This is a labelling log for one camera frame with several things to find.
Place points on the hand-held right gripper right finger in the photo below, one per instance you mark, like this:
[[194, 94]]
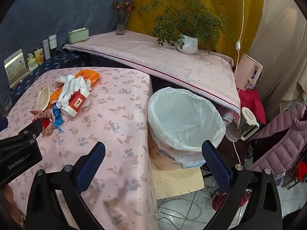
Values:
[[215, 167]]

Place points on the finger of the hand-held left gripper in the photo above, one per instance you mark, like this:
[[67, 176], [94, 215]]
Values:
[[31, 128]]

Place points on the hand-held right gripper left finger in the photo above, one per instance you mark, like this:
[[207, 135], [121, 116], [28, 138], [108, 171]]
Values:
[[91, 165]]

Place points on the red and white paper cup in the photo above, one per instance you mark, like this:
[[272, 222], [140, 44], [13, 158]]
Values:
[[76, 101]]

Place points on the trash bin with white liner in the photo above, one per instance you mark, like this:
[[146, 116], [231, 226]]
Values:
[[187, 119]]

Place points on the blue ribbon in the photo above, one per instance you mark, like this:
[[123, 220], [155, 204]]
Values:
[[57, 119]]

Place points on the white shallow bowl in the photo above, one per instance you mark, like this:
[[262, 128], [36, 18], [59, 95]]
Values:
[[44, 98]]

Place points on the yellow foam board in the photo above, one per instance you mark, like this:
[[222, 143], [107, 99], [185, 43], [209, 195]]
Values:
[[177, 182]]

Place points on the white waffle towel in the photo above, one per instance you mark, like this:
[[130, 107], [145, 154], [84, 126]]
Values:
[[66, 88]]

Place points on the pink floral tablecloth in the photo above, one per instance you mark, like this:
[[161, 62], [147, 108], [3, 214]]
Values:
[[115, 115]]

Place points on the white display card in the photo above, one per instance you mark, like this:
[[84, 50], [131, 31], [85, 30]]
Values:
[[15, 67]]

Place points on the green and white tissue pack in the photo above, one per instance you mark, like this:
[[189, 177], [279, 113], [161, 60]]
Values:
[[32, 63]]

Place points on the white cotton glove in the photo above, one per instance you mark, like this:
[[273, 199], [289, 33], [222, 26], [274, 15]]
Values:
[[84, 84]]

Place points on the purple down jacket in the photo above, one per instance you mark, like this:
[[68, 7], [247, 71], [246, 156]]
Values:
[[280, 143]]

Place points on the yellow printed box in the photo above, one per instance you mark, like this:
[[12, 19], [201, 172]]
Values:
[[38, 56]]

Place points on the red cloth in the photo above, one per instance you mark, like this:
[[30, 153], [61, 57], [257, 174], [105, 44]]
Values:
[[251, 103]]

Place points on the navy leaf-print cloth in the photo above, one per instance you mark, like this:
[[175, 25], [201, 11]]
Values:
[[62, 60]]

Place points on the orange plastic bag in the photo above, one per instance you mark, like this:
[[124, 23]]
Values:
[[89, 75]]

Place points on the white cylinder jar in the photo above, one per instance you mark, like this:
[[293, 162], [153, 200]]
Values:
[[52, 43]]

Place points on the pale green box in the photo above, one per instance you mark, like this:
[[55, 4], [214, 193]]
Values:
[[78, 35]]

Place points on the blue backdrop cloth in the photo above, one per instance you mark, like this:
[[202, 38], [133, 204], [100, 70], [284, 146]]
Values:
[[60, 7]]

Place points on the potted green plant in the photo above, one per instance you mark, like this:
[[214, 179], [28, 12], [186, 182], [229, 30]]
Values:
[[188, 44]]

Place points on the pink speckled cloth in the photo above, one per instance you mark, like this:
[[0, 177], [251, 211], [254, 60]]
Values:
[[153, 55]]

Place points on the yellow fleece backdrop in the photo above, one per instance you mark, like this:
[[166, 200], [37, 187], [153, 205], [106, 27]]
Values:
[[225, 4]]

